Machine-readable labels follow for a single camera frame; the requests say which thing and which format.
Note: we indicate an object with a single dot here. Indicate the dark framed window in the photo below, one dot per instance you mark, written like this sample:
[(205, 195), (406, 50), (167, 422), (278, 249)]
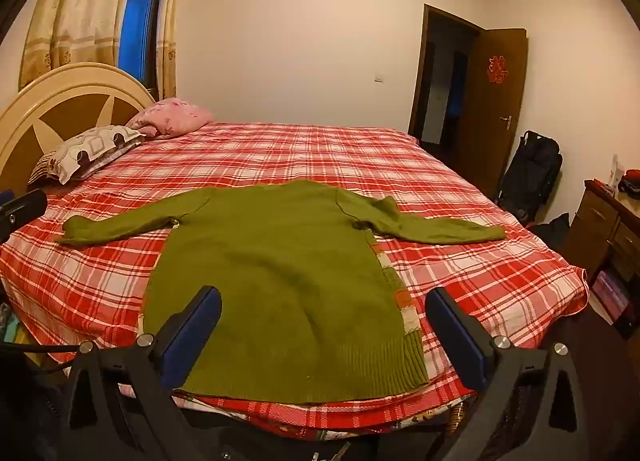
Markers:
[(137, 26)]

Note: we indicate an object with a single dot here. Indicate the white grey patterned pillow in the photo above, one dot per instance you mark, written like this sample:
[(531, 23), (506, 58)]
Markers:
[(97, 143)]

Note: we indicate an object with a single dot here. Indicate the red plaid bed sheet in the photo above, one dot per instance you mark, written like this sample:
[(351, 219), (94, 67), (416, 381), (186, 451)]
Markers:
[(440, 171)]

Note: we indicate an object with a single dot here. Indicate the cream wooden headboard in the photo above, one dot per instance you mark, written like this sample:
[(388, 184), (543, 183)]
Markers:
[(30, 108)]

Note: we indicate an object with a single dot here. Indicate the brown striped pillow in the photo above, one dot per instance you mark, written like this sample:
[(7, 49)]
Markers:
[(42, 167)]

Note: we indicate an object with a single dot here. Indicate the brown wooden door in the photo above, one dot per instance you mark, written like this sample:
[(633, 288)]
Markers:
[(487, 141)]

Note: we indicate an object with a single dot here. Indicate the black backpack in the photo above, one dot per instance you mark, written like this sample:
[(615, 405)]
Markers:
[(532, 171)]

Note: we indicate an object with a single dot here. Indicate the black bag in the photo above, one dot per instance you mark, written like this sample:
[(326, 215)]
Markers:
[(552, 233)]

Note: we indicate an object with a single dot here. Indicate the green striped knit sweater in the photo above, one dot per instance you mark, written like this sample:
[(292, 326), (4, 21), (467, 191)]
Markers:
[(280, 281)]

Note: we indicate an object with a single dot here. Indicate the red paper door decoration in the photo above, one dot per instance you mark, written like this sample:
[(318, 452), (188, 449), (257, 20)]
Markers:
[(495, 68)]

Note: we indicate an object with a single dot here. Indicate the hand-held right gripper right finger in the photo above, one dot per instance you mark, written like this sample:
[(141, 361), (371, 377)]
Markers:
[(457, 336)]

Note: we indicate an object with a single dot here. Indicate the dark wooden door frame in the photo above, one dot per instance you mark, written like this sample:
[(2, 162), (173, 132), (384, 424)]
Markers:
[(425, 41)]

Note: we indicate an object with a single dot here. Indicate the narrow beige floral curtain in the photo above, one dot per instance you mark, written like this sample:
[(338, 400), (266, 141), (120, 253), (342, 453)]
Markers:
[(169, 31)]

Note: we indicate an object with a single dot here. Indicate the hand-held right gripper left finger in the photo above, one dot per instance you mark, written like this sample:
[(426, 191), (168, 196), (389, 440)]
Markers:
[(197, 328)]

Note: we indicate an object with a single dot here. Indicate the wide beige floral curtain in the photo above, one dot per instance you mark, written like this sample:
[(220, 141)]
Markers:
[(75, 11)]

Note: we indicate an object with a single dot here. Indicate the pink floral pillow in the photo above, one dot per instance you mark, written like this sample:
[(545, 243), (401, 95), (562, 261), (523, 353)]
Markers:
[(172, 116)]

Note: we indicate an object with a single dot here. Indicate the brown wooden dresser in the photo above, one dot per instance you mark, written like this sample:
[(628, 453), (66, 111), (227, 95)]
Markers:
[(595, 226)]

